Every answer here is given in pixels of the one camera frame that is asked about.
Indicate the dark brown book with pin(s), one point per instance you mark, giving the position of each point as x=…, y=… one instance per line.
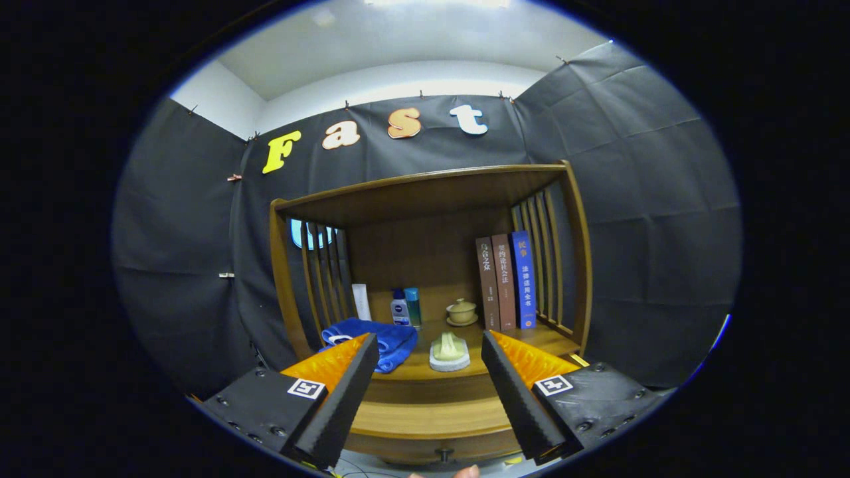
x=488, y=285

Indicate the reddish brown book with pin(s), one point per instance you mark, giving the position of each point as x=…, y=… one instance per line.
x=505, y=282

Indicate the white tube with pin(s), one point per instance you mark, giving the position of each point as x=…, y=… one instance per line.
x=361, y=302

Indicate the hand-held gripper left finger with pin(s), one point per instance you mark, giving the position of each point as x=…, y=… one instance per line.
x=342, y=405

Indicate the blue folded towel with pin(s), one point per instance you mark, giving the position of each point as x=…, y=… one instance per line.
x=392, y=338

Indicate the blue book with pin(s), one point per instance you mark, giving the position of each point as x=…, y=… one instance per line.
x=524, y=279

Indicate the pale green soap white dish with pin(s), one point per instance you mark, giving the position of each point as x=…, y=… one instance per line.
x=449, y=352

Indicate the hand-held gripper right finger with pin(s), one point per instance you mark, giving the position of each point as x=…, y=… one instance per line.
x=518, y=398

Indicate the wooden countertop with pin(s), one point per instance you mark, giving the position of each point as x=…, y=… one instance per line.
x=548, y=337

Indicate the beige lidded teacup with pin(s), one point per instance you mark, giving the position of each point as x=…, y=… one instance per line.
x=461, y=312

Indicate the black backdrop cloth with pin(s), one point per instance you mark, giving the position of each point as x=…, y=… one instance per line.
x=631, y=199

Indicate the wooden cabinet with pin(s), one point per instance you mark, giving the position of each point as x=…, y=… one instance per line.
x=425, y=252

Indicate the teal bottle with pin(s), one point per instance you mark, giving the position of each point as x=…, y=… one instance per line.
x=414, y=309

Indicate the wooden drawer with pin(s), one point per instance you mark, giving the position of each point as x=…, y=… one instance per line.
x=431, y=418

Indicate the white bottle blue cap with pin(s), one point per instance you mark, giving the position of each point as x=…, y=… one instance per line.
x=399, y=311

